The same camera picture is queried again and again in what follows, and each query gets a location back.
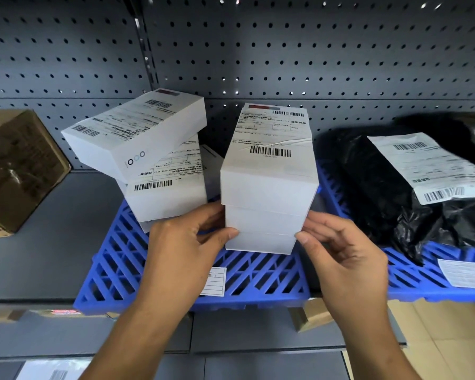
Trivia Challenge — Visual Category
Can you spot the person's left hand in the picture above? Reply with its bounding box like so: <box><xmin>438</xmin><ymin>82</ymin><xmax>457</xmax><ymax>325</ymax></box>
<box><xmin>139</xmin><ymin>201</ymin><xmax>240</xmax><ymax>314</ymax></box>

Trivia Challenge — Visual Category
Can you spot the large white box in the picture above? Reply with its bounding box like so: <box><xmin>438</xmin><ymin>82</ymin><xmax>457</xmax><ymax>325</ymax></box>
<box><xmin>117</xmin><ymin>134</ymin><xmax>208</xmax><ymax>224</ymax></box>

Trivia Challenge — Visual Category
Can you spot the blue plastic pallet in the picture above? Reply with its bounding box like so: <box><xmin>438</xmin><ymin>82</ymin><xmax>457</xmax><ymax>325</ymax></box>
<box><xmin>73</xmin><ymin>189</ymin><xmax>321</xmax><ymax>316</ymax></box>
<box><xmin>316</xmin><ymin>160</ymin><xmax>475</xmax><ymax>303</ymax></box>

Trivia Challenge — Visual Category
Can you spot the white box red grey label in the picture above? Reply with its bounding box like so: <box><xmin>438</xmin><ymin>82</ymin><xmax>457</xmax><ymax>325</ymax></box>
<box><xmin>224</xmin><ymin>204</ymin><xmax>309</xmax><ymax>237</ymax></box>

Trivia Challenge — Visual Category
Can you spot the large printed cardboard box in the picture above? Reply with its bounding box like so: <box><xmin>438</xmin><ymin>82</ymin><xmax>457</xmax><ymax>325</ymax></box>
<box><xmin>0</xmin><ymin>109</ymin><xmax>72</xmax><ymax>239</ymax></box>

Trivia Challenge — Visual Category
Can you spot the brown box red label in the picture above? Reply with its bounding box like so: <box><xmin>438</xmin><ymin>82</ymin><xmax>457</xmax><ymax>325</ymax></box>
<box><xmin>0</xmin><ymin>309</ymin><xmax>26</xmax><ymax>324</ymax></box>

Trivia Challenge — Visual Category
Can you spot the brown box red striped sticker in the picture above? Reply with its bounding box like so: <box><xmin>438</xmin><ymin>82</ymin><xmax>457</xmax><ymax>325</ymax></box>
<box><xmin>27</xmin><ymin>308</ymin><xmax>121</xmax><ymax>319</ymax></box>

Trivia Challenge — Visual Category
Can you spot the person's right hand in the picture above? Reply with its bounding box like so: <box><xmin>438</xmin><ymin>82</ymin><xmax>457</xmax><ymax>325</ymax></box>
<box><xmin>294</xmin><ymin>211</ymin><xmax>391</xmax><ymax>326</ymax></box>

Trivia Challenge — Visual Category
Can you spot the plain white box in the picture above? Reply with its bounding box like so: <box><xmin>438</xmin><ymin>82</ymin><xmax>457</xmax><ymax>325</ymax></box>
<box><xmin>61</xmin><ymin>89</ymin><xmax>207</xmax><ymax>183</ymax></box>
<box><xmin>220</xmin><ymin>102</ymin><xmax>320</xmax><ymax>218</ymax></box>

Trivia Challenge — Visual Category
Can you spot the brown cardboard box white label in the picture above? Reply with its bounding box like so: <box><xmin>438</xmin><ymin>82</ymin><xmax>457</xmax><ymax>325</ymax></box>
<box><xmin>289</xmin><ymin>297</ymin><xmax>335</xmax><ymax>333</ymax></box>

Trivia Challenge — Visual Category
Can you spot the grey metal shelving unit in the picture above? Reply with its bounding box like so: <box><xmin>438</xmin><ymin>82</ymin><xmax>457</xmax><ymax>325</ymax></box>
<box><xmin>0</xmin><ymin>0</ymin><xmax>475</xmax><ymax>380</ymax></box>

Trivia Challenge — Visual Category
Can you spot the person's right forearm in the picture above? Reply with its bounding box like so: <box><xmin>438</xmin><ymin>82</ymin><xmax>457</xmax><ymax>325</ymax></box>
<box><xmin>332</xmin><ymin>308</ymin><xmax>422</xmax><ymax>380</ymax></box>

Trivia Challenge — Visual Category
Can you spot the white paper label card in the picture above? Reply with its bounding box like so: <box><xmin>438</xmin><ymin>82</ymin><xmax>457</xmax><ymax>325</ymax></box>
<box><xmin>437</xmin><ymin>258</ymin><xmax>475</xmax><ymax>290</ymax></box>
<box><xmin>199</xmin><ymin>267</ymin><xmax>227</xmax><ymax>297</ymax></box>

